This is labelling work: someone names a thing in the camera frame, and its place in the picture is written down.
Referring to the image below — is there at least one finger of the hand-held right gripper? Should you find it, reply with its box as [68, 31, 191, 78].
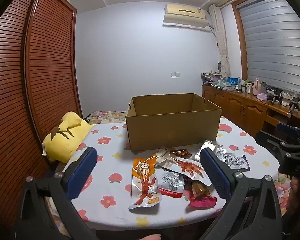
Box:
[255, 130, 290, 160]
[276, 122, 300, 146]

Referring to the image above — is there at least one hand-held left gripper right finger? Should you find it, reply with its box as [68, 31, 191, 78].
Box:
[199, 147, 283, 240]

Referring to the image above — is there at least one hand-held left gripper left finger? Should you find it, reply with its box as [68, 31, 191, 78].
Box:
[15, 146, 98, 240]

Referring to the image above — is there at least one white crayfish snack packet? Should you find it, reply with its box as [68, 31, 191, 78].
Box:
[165, 156, 213, 187]

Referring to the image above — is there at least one silver red snack packet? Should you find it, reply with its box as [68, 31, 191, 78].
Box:
[156, 171, 185, 198]

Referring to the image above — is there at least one brown cardboard box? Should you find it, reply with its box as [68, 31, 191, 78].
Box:
[125, 93, 222, 153]

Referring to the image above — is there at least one orange crayfish snack packet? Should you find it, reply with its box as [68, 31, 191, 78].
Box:
[129, 156, 160, 210]

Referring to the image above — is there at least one person's right hand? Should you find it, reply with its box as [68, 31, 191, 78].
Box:
[286, 176, 300, 210]

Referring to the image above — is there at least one small silver black packet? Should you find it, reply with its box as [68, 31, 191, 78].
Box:
[224, 152, 250, 172]

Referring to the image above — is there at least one brown pink snack packet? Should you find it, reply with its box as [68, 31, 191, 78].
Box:
[189, 180, 217, 207]

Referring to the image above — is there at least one black clamp stand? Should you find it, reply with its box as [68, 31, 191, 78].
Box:
[271, 91, 283, 105]
[289, 96, 300, 112]

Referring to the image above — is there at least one yellow plush toy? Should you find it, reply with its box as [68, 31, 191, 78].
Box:
[42, 111, 95, 163]

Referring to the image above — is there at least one small brown sauce packet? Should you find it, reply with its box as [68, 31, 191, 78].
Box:
[171, 149, 192, 158]

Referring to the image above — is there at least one wooden cabinet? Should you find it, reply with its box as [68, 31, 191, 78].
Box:
[202, 84, 300, 140]

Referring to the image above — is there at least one beige snack packet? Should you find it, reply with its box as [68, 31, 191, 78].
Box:
[156, 147, 177, 168]

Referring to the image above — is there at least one pink kettle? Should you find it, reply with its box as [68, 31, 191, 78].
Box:
[252, 78, 263, 95]

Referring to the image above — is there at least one cluster of small bottles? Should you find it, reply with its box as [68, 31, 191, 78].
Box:
[236, 79, 253, 94]

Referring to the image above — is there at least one patterned quilt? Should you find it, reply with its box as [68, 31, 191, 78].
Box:
[84, 110, 127, 124]

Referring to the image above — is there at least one grey window blind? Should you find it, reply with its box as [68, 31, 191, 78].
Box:
[239, 0, 300, 99]

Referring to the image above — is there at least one cream floral curtain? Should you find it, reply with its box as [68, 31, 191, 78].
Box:
[208, 4, 232, 80]

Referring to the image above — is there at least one brown slatted wardrobe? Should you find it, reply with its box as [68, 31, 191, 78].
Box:
[0, 0, 83, 230]

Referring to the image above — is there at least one wall air conditioner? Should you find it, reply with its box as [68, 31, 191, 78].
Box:
[162, 3, 208, 28]

